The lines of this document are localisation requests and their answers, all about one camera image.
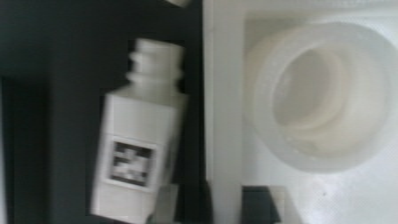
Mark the white square table top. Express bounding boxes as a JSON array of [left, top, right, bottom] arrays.
[[202, 0, 398, 224]]

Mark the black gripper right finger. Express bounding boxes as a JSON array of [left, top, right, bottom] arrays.
[[239, 185, 303, 224]]

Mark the white leg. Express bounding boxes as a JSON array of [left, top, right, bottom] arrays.
[[90, 39, 186, 224]]

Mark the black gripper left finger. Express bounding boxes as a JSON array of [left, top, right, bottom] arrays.
[[147, 181, 213, 224]]

